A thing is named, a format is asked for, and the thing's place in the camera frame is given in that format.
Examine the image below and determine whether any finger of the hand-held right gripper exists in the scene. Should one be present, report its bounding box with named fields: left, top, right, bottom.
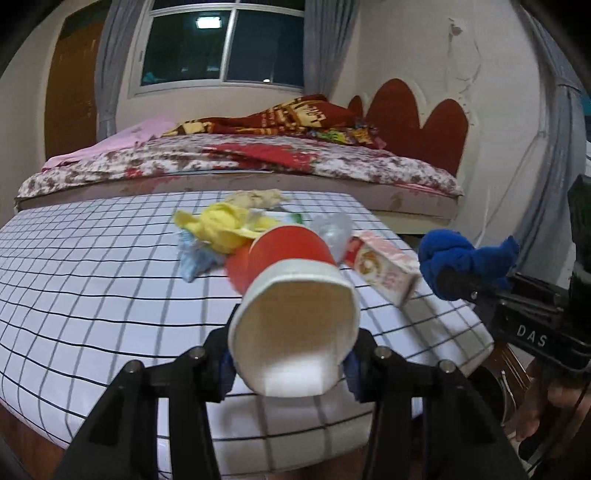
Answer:
left=436, top=267, right=514, bottom=308

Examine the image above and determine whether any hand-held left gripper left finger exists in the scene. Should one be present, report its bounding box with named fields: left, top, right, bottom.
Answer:
left=54, top=323, right=238, bottom=480

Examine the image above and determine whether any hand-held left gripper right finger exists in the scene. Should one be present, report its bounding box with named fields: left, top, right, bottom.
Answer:
left=344, top=329, right=529, bottom=480

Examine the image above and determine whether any blue cloth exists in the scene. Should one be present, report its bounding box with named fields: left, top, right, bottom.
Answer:
left=418, top=228, right=520, bottom=301

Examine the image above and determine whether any red and white paper cup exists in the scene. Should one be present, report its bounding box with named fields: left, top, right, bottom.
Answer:
left=228, top=224, right=362, bottom=398

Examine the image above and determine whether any yellow cloth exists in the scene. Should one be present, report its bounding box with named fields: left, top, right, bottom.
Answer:
left=173, top=203, right=278, bottom=254

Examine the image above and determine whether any person's right hand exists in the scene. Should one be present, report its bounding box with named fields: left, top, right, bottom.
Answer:
left=515, top=357, right=591, bottom=441

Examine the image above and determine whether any pink and white snack box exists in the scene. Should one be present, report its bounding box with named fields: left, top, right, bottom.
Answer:
left=345, top=230, right=422, bottom=308

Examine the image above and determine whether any bed with white mattress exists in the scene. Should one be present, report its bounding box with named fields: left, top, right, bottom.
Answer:
left=14, top=134, right=465, bottom=234

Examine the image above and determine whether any light blue crumpled wrapper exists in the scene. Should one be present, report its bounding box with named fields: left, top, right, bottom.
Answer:
left=178, top=233, right=227, bottom=282

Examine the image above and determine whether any clear plastic bag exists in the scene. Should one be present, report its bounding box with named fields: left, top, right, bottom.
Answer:
left=314, top=212, right=354, bottom=261

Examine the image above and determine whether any white and green packet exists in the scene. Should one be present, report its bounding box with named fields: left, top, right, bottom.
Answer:
left=249, top=208, right=305, bottom=227

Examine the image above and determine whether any beige crumpled paper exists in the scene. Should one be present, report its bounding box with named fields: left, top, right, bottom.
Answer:
left=225, top=188, right=291, bottom=210

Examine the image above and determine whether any red scalloped headboard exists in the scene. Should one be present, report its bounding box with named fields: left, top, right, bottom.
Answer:
left=347, top=78, right=469, bottom=178

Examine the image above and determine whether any grey hanging curtain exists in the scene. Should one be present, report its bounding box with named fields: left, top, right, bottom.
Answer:
left=522, top=9, right=591, bottom=222

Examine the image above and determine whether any dark wooden table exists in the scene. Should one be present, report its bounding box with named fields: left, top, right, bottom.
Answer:
left=0, top=399, right=65, bottom=464

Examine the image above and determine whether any floral bedsheet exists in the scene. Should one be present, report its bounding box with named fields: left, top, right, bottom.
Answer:
left=18, top=134, right=465, bottom=199

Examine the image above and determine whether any pink cloth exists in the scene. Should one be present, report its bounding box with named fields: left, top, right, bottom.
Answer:
left=41, top=117, right=176, bottom=171

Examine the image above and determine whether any red patterned blanket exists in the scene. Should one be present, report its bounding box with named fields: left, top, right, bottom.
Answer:
left=161, top=93, right=386, bottom=148

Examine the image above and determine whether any grey window curtain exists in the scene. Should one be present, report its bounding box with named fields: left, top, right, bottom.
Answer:
left=302, top=0, right=363, bottom=100
left=95, top=0, right=153, bottom=141

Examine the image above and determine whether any brown wooden door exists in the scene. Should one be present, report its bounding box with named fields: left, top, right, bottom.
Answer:
left=44, top=0, right=112, bottom=160

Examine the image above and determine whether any white framed window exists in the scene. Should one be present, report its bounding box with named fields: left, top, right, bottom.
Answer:
left=127, top=0, right=308, bottom=97

